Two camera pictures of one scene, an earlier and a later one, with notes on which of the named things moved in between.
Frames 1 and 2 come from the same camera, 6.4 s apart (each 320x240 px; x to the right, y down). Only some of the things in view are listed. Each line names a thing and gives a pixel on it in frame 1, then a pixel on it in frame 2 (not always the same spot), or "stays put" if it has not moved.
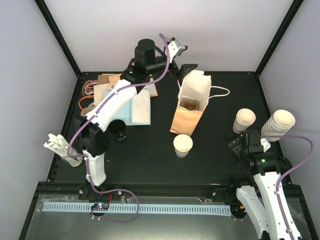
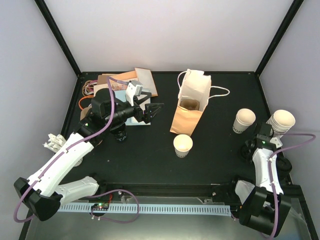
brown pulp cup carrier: [190, 104] stays put
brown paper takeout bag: [194, 93] stays put
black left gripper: [182, 72] to [146, 117]
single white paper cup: [182, 144] stays put
